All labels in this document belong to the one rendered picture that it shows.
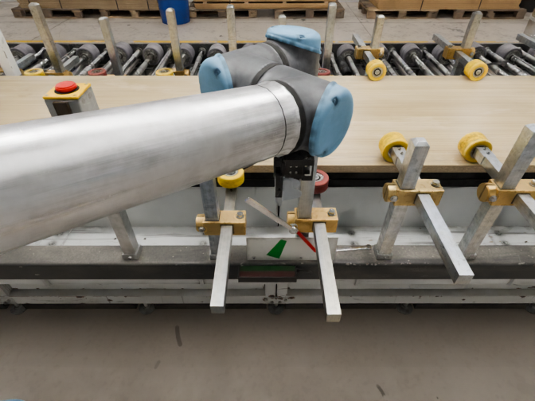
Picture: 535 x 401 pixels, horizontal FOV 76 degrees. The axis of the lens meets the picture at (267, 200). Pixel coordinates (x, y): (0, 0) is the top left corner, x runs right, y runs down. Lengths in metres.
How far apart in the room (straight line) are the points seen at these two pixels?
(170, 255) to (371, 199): 0.68
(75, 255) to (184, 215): 0.36
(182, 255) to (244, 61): 0.71
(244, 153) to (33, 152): 0.18
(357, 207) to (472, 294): 0.83
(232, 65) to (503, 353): 1.75
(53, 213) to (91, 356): 1.57
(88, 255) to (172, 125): 0.91
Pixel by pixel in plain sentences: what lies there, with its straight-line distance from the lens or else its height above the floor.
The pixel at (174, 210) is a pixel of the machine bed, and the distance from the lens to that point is 1.24.
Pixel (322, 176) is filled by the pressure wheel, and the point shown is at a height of 0.90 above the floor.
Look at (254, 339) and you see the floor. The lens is 1.69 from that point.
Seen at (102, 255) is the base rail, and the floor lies 0.70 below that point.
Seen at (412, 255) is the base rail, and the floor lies 0.70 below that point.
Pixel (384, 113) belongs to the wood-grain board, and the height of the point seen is 0.90.
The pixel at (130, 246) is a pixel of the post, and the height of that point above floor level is 0.76.
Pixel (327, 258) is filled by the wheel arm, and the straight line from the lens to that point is 0.85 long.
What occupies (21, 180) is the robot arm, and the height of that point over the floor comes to 1.38.
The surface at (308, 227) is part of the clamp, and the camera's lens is 0.94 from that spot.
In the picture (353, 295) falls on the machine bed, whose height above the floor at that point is 0.16.
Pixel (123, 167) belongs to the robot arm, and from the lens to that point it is 0.28.
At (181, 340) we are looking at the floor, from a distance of 1.73.
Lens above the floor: 1.51
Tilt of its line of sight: 41 degrees down
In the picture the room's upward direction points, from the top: straight up
